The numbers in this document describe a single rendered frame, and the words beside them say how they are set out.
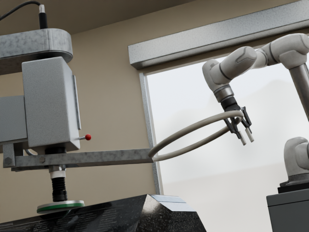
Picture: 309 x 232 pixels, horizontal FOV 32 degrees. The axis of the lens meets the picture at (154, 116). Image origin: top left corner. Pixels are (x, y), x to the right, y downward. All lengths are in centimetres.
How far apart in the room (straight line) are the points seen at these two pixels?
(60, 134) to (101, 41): 585
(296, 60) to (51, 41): 130
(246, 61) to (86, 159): 86
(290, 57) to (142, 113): 490
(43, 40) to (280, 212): 153
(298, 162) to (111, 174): 491
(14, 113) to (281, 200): 147
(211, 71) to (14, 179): 620
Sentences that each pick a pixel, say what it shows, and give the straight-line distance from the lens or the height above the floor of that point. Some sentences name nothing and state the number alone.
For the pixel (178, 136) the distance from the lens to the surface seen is 229.
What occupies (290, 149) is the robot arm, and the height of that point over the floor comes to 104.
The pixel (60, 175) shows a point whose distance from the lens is 253.
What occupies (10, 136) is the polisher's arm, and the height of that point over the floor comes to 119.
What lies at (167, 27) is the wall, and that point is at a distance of 795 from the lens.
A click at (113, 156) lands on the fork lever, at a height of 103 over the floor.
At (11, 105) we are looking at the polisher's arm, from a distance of 259.
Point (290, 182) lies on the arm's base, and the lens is 314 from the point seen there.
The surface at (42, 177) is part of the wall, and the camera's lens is 825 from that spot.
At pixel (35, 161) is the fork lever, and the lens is 254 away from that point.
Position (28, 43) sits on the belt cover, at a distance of 265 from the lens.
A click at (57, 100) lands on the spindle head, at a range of 252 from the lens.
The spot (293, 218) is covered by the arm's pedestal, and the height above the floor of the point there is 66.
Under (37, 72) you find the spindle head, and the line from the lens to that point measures 259.
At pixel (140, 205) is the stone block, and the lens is 218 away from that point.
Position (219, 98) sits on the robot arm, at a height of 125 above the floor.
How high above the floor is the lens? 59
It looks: 14 degrees up
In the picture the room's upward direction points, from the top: 8 degrees counter-clockwise
